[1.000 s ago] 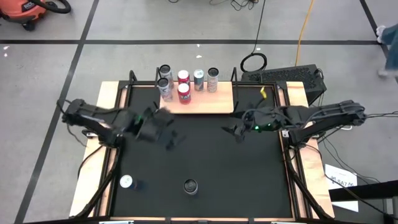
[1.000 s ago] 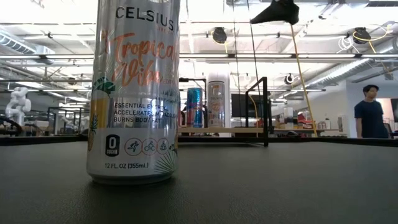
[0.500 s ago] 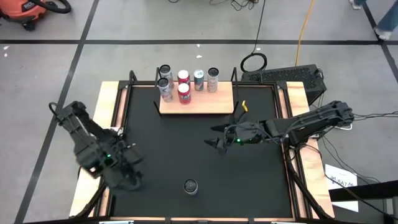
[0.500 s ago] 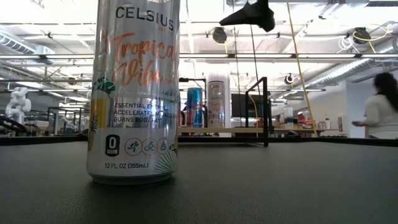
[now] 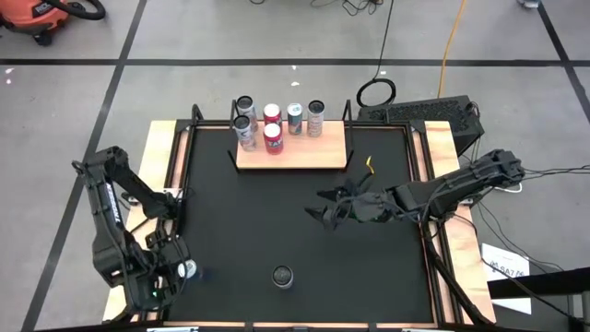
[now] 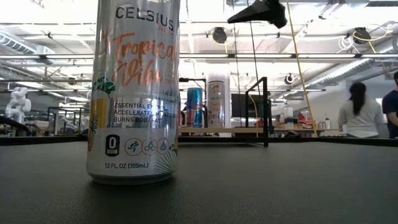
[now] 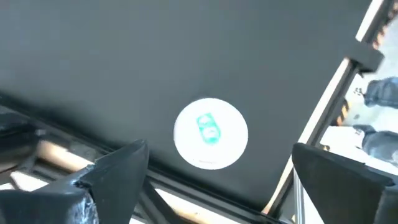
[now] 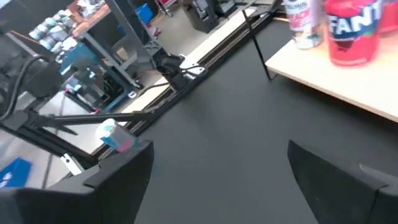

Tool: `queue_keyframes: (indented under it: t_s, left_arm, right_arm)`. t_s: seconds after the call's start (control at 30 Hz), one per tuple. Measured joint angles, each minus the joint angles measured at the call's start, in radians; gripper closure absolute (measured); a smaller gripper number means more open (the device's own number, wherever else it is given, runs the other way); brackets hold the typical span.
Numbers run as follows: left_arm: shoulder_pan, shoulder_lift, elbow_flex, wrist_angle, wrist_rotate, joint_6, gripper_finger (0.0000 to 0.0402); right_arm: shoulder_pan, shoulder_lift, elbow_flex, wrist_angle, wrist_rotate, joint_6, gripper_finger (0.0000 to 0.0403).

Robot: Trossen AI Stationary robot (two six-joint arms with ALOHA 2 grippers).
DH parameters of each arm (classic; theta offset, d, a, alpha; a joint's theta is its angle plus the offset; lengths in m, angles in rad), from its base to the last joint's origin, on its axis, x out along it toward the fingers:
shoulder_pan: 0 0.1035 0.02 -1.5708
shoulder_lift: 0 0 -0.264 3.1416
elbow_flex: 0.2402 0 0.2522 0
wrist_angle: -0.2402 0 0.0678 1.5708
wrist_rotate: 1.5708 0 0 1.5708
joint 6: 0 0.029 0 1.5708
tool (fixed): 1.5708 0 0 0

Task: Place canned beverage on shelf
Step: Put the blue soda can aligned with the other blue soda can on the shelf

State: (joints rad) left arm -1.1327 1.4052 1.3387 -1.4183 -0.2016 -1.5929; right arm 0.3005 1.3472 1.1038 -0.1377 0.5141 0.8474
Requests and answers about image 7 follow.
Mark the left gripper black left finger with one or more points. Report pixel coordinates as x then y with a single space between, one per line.
118 186

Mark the Red Bull can green tab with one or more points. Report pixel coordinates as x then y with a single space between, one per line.
211 133

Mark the person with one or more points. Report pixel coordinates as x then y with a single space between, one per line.
382 93

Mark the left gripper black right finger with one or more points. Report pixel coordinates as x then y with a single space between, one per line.
335 186

